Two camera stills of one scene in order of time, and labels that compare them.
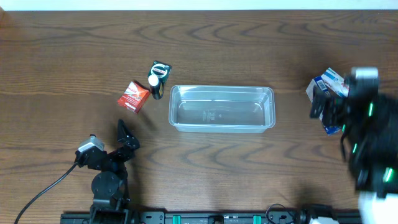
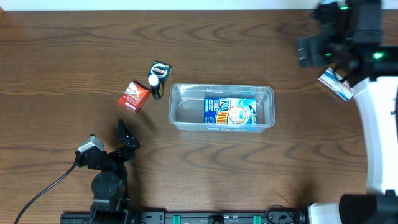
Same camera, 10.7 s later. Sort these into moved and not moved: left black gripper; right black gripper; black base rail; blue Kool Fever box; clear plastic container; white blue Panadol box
Moved: right black gripper; blue Kool Fever box
Not moved: black base rail; left black gripper; clear plastic container; white blue Panadol box
